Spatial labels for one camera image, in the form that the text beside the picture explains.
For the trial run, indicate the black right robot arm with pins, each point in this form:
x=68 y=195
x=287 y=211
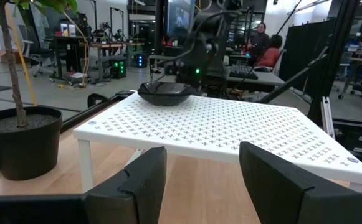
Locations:
x=212 y=46

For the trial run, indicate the wooden desk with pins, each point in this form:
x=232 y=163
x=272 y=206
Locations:
x=112 y=45

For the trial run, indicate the white container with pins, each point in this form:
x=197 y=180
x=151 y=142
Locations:
x=63 y=29
x=72 y=30

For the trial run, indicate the black keyboard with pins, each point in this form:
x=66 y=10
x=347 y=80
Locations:
x=242 y=71

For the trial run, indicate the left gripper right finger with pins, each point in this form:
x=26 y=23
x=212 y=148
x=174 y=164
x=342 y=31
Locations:
x=277 y=186

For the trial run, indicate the black frame post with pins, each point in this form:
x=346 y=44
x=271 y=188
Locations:
x=336 y=46

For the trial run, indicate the grey desk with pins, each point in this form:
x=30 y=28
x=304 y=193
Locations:
x=261 y=79

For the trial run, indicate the aluminium extrusion bar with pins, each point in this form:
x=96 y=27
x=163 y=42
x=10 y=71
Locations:
x=327 y=118

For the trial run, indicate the cardboard box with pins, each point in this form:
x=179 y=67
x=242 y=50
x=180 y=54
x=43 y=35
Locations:
x=0 y=56

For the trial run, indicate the computer tower green lights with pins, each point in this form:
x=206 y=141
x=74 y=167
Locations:
x=117 y=68

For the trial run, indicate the black diagonal frame brace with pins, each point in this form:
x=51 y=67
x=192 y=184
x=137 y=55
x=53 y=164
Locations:
x=293 y=81

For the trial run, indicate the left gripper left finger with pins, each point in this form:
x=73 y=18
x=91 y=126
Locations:
x=121 y=202

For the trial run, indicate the computer tower blue lights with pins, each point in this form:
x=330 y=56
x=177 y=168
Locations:
x=141 y=60

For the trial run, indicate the white perforated shelf riser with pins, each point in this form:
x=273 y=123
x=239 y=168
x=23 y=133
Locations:
x=215 y=130

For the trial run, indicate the black divider screen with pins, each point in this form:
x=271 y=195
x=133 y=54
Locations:
x=305 y=49

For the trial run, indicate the wall display screen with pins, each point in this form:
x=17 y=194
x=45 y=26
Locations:
x=179 y=17

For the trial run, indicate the person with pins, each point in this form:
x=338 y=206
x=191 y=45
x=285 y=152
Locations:
x=260 y=40
x=269 y=56

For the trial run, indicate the black curved square bowl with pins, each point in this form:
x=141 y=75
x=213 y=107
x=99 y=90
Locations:
x=165 y=93

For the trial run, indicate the black work table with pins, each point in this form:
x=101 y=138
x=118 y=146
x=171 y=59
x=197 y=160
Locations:
x=68 y=37

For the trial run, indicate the black office chair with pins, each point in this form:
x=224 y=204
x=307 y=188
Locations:
x=39 y=53

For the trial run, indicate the small green leafy tree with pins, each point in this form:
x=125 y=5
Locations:
x=14 y=84

